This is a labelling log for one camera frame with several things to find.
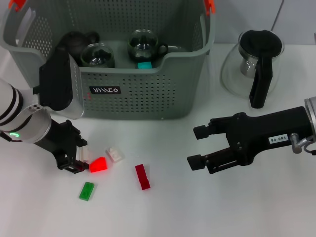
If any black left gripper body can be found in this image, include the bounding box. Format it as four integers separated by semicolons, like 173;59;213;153
34;119;83;171

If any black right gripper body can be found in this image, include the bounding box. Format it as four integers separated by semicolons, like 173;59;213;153
225;106;314;166

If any clear building brick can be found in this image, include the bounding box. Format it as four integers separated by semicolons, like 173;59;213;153
105;147;125;163
76;147;94;164

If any glass teacup with black base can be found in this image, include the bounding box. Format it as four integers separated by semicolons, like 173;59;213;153
127;29;169;64
80;42;116;69

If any grey perforated storage bin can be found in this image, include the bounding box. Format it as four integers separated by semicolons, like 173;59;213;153
0;0;217;121

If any red building brick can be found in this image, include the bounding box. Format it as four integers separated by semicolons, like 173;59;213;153
88;157;109;173

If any green building brick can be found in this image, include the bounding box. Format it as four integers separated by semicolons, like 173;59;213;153
79;181;96;201

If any dark red long brick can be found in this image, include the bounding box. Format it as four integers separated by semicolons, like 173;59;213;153
135;164;151;191

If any dark clay teapot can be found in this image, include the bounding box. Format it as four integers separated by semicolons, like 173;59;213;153
59;31;101;62

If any right arm gripper cable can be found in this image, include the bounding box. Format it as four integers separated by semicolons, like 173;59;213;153
290;133;316;157

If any arm gripper cable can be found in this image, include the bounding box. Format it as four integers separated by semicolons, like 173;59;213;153
0;130;20;143
290;133;316;157

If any glass teapot with black handle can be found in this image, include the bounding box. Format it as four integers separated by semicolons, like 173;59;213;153
220;29;285;109

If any left wrist camera housing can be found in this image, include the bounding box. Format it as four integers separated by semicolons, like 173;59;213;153
33;48;85;121

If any left arm gripper cable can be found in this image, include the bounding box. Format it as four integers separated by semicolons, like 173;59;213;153
0;130;20;143

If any thin grey background cable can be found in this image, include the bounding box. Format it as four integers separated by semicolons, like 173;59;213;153
270;0;284;32

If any orange bin handle clip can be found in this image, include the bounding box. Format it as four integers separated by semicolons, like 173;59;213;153
9;0;27;12
205;0;217;16

